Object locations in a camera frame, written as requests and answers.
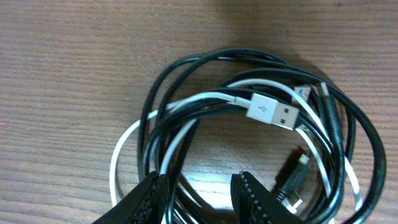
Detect black USB cable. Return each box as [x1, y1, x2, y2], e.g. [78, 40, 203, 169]
[136, 47, 387, 224]

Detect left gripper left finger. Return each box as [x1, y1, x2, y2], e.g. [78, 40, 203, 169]
[93, 171, 170, 224]

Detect white USB cable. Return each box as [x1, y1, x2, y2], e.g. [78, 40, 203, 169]
[108, 78, 364, 224]

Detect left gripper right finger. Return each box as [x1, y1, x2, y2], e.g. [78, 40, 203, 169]
[231, 171, 305, 224]

